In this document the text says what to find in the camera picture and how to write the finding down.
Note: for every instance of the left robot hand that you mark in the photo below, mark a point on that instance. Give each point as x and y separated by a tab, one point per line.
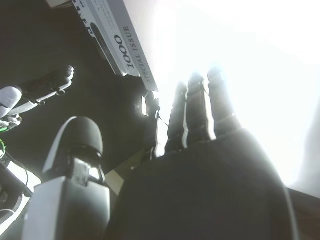
200	190

